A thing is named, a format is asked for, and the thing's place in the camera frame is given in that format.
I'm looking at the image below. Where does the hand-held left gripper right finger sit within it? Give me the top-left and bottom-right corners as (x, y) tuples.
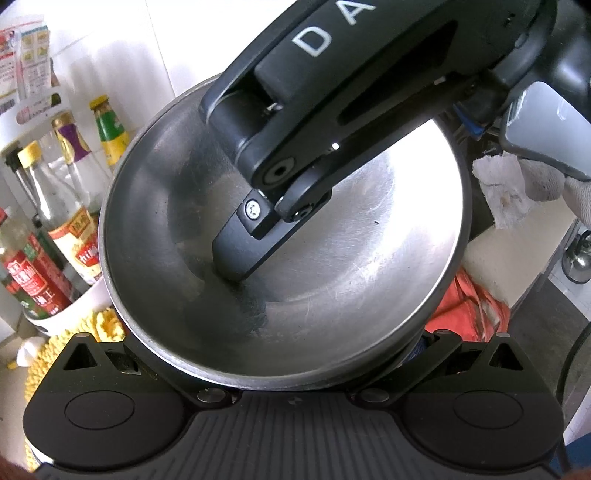
(351, 329), (527, 408)

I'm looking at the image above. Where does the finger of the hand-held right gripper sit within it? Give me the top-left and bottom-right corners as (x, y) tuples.
(212, 187), (332, 282)

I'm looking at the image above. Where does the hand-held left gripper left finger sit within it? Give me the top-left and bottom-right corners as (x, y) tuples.
(60, 332), (232, 409)

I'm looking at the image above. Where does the stainless steel bowl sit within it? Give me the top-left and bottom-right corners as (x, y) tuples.
(97, 71), (472, 391)

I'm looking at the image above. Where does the person's right hand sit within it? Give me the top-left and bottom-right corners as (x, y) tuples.
(473, 154), (591, 232)

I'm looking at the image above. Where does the white round bottle tray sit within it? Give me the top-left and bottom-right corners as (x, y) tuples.
(22, 276), (116, 337)

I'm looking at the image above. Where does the yellow chenille mat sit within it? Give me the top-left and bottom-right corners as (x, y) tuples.
(23, 307), (126, 469)

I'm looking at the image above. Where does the red cloth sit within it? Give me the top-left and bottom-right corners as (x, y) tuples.
(433, 270), (511, 343)

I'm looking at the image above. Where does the red label sauce bottle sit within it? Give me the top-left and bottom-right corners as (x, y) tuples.
(0, 207), (77, 320)

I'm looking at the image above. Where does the yellow cap glass bottle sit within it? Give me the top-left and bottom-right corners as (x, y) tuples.
(17, 141), (105, 287)

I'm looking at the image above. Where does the green label glass bottle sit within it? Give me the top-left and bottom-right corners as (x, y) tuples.
(89, 95), (131, 169)

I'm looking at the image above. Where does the steel kettle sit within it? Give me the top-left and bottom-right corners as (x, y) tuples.
(562, 230), (591, 283)

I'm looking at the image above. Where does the purple label sauce bottle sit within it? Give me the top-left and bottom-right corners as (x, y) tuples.
(50, 111), (112, 217)

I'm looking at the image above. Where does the yellow handled white scrubber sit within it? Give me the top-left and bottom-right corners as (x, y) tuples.
(8, 336), (48, 370)

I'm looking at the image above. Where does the black cable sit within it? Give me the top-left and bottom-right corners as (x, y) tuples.
(555, 327), (591, 469)

